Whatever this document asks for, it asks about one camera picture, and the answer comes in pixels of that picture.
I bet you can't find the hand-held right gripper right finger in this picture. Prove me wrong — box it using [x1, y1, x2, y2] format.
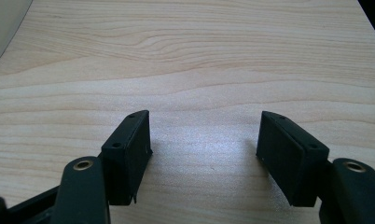
[256, 110, 330, 208]

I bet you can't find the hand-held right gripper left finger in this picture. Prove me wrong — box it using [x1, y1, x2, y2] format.
[101, 110, 153, 206]

